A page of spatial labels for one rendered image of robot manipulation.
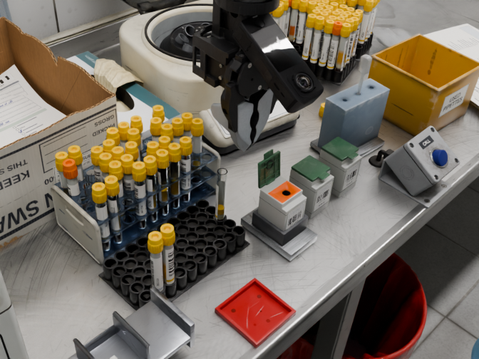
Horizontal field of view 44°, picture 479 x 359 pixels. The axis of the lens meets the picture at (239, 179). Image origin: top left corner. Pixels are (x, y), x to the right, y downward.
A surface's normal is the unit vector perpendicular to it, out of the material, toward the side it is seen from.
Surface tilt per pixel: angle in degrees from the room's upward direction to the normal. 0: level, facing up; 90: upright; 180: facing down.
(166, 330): 0
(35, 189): 92
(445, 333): 0
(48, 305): 0
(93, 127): 92
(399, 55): 90
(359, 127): 90
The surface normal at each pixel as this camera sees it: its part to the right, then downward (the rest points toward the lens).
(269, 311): 0.06, -0.75
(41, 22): 0.71, 0.49
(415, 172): -0.70, 0.44
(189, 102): -0.01, 0.65
